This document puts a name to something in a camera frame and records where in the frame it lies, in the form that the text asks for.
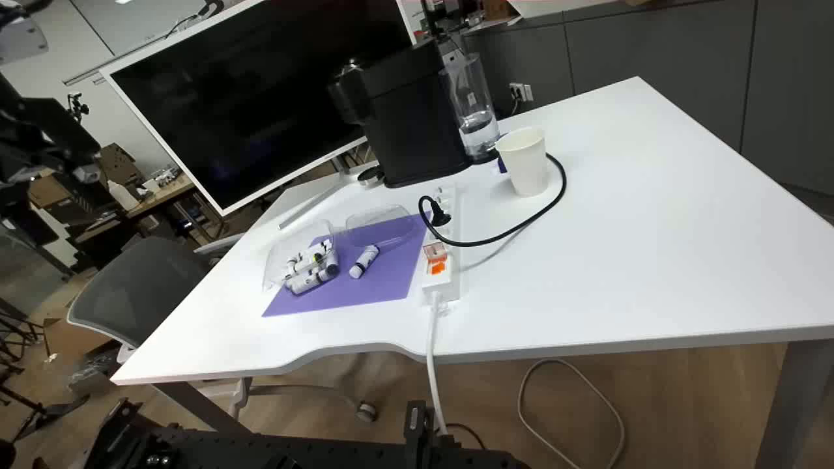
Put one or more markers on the white power strip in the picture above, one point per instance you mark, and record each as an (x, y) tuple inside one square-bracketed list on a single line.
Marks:
[(440, 271)]

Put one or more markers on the purple mat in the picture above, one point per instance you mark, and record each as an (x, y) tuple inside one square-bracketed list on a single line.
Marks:
[(393, 268)]

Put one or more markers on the white monitor stand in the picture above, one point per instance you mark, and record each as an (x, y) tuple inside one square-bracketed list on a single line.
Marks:
[(308, 207)]

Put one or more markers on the black coffee machine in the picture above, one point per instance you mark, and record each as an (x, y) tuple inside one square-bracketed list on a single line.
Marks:
[(409, 121)]

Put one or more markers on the white paper cup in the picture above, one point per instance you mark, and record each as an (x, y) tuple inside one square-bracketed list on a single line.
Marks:
[(524, 160)]

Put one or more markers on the clear water tank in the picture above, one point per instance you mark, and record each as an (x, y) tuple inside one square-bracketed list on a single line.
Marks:
[(475, 95)]

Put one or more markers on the white-framed monitor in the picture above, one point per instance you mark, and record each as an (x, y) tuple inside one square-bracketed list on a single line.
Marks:
[(243, 95)]

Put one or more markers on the wooden desk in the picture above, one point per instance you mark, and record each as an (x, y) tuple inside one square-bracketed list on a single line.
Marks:
[(160, 195)]

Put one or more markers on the grey office chair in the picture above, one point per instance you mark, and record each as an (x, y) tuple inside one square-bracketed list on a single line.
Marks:
[(139, 288)]

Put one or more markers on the brown cardboard box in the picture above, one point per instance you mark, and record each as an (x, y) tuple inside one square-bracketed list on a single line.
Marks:
[(119, 161)]

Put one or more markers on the grey cabinet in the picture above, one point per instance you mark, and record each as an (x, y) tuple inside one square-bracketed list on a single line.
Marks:
[(680, 52)]

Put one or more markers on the black tripod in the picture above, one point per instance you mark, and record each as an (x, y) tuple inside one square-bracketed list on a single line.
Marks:
[(80, 106)]

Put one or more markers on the grey table leg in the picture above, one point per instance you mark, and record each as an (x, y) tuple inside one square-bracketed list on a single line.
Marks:
[(797, 407)]

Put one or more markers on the white wall socket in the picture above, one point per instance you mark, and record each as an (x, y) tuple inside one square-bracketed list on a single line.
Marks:
[(522, 92)]

